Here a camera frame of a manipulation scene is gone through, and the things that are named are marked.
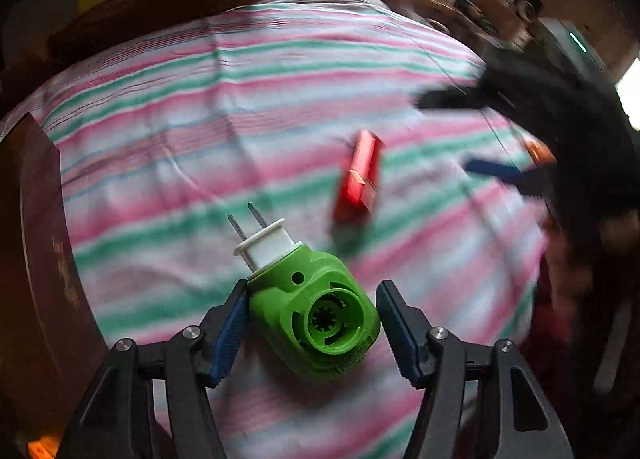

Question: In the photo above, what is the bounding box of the person's red clothing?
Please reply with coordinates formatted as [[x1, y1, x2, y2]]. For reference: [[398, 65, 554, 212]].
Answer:
[[522, 219, 606, 459]]

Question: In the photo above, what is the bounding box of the gold lined box tray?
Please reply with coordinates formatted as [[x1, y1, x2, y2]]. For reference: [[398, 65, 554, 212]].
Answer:
[[0, 112, 110, 459]]

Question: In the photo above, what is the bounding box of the red carton box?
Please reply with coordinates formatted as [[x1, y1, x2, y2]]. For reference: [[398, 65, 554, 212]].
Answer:
[[332, 129, 386, 226]]

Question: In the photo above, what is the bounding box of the grey appliance with green light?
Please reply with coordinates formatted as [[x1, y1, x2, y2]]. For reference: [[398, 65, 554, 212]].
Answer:
[[530, 16, 609, 76]]

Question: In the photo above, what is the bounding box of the small orange object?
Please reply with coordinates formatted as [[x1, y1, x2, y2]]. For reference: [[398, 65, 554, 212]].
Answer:
[[524, 136, 557, 166]]

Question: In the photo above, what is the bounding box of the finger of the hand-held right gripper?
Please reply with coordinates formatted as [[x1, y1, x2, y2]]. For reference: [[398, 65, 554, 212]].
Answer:
[[462, 154, 551, 196], [416, 83, 488, 111]]

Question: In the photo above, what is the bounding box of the person's right forearm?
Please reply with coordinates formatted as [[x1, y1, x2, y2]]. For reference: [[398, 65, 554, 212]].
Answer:
[[595, 212, 640, 265]]

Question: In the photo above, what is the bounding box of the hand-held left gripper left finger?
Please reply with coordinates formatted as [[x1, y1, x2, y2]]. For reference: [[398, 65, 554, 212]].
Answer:
[[57, 279, 249, 459]]

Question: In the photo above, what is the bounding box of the green plug-in device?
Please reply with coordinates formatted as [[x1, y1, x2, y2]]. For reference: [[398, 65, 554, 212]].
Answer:
[[227, 202, 382, 383]]

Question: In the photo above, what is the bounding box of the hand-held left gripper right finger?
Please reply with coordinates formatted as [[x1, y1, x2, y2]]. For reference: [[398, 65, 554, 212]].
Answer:
[[376, 280, 573, 459]]

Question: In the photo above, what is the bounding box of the striped bed sheet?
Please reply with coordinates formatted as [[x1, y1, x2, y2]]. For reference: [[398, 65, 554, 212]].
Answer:
[[0, 0, 556, 459]]

